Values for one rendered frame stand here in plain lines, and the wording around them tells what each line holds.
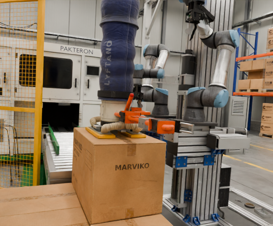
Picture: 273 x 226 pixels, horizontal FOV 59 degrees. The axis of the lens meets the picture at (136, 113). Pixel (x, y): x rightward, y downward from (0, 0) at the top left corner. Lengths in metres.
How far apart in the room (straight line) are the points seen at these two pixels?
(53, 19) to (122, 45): 9.73
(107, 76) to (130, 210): 0.75
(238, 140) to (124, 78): 0.85
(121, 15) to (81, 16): 9.86
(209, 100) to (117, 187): 0.79
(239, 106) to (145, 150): 1.04
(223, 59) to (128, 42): 0.63
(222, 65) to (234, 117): 0.53
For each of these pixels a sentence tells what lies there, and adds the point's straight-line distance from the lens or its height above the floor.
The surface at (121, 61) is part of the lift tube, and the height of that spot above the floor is 1.38.
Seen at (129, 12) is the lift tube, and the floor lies 1.66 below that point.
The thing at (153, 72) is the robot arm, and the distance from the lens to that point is 1.92.
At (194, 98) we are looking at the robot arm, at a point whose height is 1.19.
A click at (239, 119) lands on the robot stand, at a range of 2.11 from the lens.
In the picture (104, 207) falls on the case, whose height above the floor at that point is 0.62.
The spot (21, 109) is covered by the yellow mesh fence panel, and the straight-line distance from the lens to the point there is 2.71.
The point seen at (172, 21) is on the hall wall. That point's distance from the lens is 12.88.
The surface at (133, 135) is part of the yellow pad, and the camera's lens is 1.40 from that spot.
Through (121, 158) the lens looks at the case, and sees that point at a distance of 1.25.
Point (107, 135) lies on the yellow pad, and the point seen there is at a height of 0.96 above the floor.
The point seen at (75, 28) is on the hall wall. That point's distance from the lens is 11.14.
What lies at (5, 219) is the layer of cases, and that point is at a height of 0.54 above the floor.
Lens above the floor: 1.18
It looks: 4 degrees down
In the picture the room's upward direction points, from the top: 3 degrees clockwise
